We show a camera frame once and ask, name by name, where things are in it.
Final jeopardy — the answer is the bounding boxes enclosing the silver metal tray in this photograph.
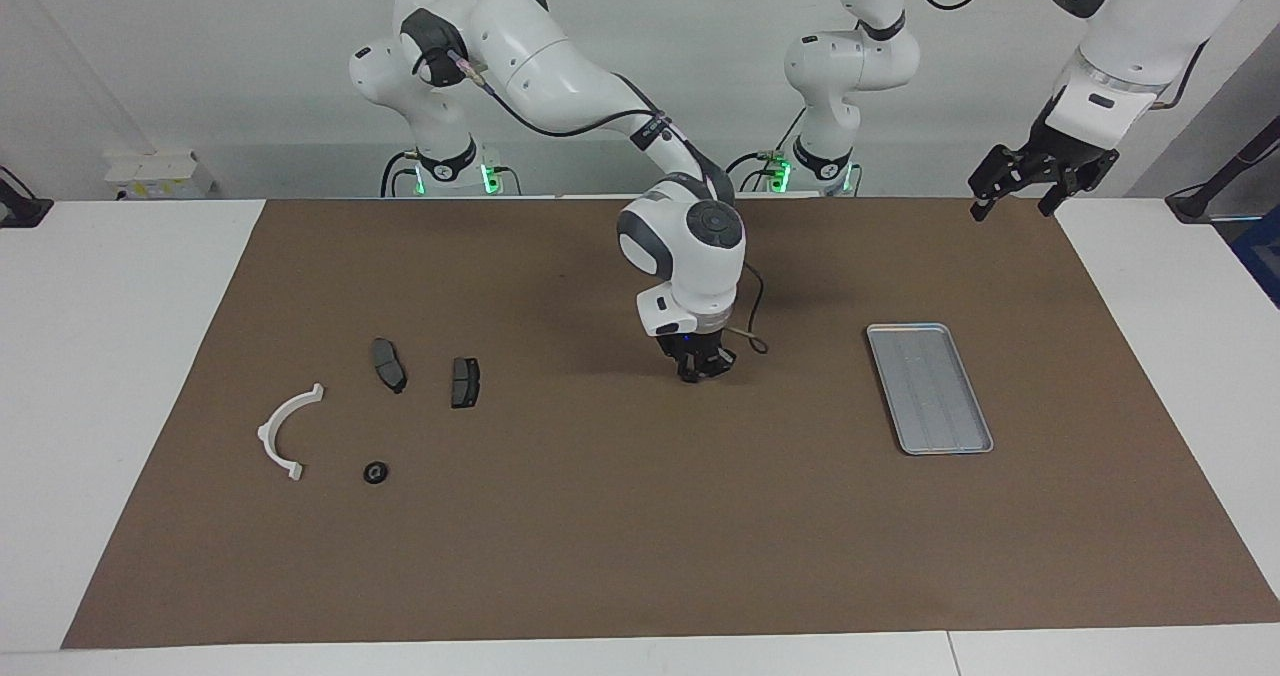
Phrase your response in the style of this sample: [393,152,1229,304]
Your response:
[866,323,995,456]

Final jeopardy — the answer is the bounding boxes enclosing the brown table mat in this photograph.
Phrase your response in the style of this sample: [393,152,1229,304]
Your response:
[62,196,1280,649]

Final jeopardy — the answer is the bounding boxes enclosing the blue box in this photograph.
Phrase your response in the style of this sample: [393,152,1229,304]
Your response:
[1230,206,1280,307]

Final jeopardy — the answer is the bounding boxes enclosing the white power strip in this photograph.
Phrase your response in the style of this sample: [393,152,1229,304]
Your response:
[103,151,216,200]

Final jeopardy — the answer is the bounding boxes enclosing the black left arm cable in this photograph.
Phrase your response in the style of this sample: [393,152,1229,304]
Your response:
[910,0,1213,113]

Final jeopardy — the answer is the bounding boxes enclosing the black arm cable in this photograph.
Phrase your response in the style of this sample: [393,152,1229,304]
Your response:
[910,0,1213,113]
[440,46,771,355]

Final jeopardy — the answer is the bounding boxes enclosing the black left base cables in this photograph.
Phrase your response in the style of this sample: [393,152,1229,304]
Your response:
[725,106,806,194]

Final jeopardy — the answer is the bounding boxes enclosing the black base cables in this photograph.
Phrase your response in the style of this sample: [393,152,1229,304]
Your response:
[380,149,421,198]
[725,106,806,194]

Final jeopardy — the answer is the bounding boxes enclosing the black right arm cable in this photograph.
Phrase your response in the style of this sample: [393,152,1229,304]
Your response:
[440,46,771,355]

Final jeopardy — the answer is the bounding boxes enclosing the black right base cables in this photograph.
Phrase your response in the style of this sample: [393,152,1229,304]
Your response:
[380,149,421,198]

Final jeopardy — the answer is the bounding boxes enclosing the white curved plastic bracket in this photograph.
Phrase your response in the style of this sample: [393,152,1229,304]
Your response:
[257,383,326,483]

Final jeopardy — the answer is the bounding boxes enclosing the black clamp mount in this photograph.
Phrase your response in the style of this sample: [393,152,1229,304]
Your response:
[0,166,53,229]

